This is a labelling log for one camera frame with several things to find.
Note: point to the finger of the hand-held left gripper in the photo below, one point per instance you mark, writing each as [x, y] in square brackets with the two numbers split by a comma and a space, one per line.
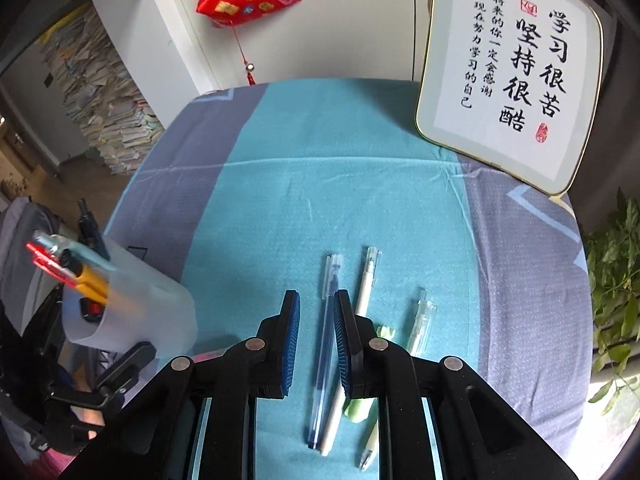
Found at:
[127, 361]

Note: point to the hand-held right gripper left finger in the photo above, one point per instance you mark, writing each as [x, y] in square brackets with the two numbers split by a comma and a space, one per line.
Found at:
[292, 345]

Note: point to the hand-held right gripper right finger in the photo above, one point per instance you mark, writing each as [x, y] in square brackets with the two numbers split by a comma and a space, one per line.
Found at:
[342, 345]

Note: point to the blue transparent pen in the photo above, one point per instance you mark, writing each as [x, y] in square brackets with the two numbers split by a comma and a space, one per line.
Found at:
[322, 360]

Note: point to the translucent plastic cup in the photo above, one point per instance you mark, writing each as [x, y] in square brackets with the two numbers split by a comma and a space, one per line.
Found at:
[150, 305]

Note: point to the white pen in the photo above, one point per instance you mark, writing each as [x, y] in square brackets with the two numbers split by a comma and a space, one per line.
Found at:
[367, 280]

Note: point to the clear mint pen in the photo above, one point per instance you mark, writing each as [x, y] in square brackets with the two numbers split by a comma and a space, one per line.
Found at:
[421, 325]

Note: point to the pink marker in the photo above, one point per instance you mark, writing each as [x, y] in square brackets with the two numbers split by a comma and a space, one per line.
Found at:
[210, 356]

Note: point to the yellow pen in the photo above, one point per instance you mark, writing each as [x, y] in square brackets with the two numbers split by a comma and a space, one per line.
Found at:
[92, 282]

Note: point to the light blue pen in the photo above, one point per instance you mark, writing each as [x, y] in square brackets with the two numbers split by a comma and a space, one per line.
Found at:
[90, 257]

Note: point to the person's left hand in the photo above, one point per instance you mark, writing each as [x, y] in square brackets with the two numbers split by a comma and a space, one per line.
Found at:
[92, 418]

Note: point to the person's left leg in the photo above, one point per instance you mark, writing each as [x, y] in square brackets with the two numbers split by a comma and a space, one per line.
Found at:
[56, 464]

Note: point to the blue and grey tablecloth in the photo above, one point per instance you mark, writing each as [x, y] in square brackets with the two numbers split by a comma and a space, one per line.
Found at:
[325, 185]

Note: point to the large pile of paper books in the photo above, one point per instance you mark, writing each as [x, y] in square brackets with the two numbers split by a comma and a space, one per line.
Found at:
[100, 100]

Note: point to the green leafy plant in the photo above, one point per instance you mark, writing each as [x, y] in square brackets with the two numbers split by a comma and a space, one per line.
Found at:
[615, 285]

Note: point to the framed calligraphy sign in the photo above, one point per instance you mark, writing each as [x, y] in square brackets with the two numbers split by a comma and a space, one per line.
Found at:
[500, 60]

